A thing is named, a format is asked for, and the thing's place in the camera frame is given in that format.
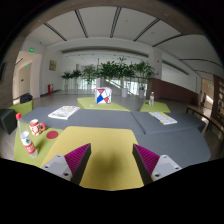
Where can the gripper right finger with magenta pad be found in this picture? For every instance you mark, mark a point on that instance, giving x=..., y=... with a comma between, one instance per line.
x=153, y=167

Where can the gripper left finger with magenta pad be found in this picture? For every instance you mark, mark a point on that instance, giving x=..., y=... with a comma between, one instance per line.
x=71, y=166

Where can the clear water bottle red cap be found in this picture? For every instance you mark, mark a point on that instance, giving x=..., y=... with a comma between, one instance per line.
x=25, y=136

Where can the distant water bottle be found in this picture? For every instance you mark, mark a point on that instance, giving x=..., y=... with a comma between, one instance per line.
x=151, y=99

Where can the green seat cushion near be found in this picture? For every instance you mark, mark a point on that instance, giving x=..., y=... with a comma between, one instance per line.
x=42, y=144

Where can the round red coaster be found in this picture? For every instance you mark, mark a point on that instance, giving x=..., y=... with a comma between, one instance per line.
x=52, y=134

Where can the yellow seat cushion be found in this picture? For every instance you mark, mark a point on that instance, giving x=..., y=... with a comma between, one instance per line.
x=111, y=165

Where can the grey sofa platform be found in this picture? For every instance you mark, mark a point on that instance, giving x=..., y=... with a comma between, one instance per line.
x=182, y=141

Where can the booklet with yellow edge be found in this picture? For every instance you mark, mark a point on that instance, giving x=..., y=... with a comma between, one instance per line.
x=163, y=118

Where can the red and white mug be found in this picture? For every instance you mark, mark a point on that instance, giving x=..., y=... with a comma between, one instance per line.
x=36, y=127

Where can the open magazine on grey seat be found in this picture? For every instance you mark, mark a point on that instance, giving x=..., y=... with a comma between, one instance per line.
x=63, y=112

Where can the wooden bench right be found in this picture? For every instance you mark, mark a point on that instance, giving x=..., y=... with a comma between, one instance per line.
x=211, y=121

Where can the green armchair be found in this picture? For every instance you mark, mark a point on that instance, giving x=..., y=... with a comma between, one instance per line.
x=22, y=108

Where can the white cube with coloured triangles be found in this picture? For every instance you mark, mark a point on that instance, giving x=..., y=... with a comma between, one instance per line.
x=103, y=95

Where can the dark grey ottoman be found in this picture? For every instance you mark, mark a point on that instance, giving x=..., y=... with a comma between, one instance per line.
x=8, y=120

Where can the red fire extinguisher box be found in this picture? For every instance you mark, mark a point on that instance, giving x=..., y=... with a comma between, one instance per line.
x=50, y=89

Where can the black bag on armchair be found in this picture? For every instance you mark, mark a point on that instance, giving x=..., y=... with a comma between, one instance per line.
x=26, y=98

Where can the row of potted plants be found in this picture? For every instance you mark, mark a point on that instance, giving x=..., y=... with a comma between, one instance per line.
x=110, y=70

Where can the framed wall picture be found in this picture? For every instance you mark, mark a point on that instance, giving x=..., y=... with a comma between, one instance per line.
x=52, y=65

